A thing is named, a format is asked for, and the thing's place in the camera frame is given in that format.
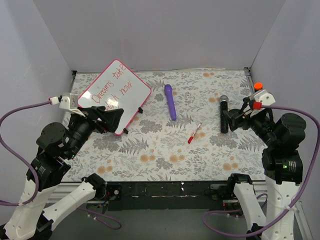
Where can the floral patterned table mat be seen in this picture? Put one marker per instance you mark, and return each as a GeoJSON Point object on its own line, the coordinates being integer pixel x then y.
{"type": "Point", "coordinates": [156, 147]}

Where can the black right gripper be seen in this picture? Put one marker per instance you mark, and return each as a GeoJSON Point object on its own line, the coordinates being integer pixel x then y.
{"type": "Point", "coordinates": [243, 120]}

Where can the black microphone with grey head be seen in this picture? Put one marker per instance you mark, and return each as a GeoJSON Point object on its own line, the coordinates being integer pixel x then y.
{"type": "Point", "coordinates": [224, 126]}

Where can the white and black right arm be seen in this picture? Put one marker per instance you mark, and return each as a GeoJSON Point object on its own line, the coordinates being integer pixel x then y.
{"type": "Point", "coordinates": [283, 170]}

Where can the pink framed whiteboard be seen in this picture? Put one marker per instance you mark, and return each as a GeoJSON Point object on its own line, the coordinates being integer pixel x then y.
{"type": "Point", "coordinates": [117, 87]}

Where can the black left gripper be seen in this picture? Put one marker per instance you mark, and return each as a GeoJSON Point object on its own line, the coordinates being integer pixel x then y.
{"type": "Point", "coordinates": [95, 120]}

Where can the white wire whiteboard stand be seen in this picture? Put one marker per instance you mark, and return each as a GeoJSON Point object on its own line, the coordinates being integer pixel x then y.
{"type": "Point", "coordinates": [139, 111]}

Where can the black stick with orange tip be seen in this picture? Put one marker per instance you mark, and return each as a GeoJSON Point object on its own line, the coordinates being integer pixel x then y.
{"type": "Point", "coordinates": [258, 86]}

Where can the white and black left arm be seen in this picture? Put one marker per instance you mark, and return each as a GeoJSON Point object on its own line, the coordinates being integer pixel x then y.
{"type": "Point", "coordinates": [32, 220]}

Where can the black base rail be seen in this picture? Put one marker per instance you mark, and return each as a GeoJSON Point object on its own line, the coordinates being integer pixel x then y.
{"type": "Point", "coordinates": [163, 195]}

